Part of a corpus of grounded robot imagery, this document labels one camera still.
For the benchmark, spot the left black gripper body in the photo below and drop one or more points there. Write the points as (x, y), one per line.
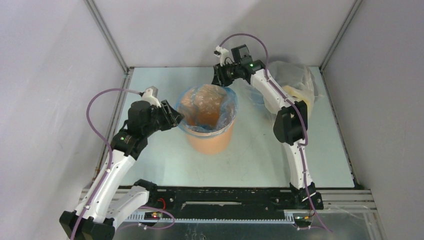
(159, 120)

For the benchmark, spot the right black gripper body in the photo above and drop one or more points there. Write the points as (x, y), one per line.
(221, 75)

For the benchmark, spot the blue plastic trash bag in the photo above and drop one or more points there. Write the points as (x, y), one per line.
(207, 109)

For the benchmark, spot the orange plastic trash bin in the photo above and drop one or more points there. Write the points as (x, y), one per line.
(210, 145)

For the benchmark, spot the translucent white plastic bag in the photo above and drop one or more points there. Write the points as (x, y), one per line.
(295, 79)

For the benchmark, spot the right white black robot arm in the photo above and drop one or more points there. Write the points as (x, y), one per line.
(290, 127)

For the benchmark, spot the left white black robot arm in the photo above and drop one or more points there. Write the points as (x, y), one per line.
(97, 217)

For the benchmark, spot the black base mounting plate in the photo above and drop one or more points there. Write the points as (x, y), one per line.
(231, 203)

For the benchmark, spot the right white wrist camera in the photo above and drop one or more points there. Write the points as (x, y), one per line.
(222, 54)

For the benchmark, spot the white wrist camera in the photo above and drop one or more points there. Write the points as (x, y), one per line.
(222, 54)
(150, 96)

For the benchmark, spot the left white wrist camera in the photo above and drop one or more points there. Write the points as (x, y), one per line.
(150, 96)

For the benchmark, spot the left side aluminium rail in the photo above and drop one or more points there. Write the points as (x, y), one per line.
(114, 120)

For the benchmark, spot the left aluminium corner post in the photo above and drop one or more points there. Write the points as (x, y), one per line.
(107, 35)

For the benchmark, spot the aluminium corner post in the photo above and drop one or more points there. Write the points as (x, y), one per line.
(340, 33)
(107, 35)

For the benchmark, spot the right aluminium corner post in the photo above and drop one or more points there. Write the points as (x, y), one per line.
(340, 33)

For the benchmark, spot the aluminium frame rail front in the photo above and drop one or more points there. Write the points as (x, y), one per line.
(343, 203)

